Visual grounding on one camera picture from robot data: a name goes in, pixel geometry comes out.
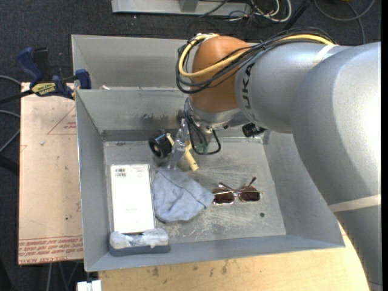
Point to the pale blue-grey cloth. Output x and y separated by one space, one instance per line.
177 196

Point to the brown cardboard board red print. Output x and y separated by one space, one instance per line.
48 177

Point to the white and blue-grey sponge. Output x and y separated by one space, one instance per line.
139 240

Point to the black cylinder on white bracket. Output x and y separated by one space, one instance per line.
250 129

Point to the grey metal bin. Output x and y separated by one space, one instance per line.
236 223

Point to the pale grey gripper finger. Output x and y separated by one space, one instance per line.
180 156
173 161

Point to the gold-rimmed brown sunglasses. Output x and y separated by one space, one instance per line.
242 195

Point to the white flat box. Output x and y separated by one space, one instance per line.
131 199

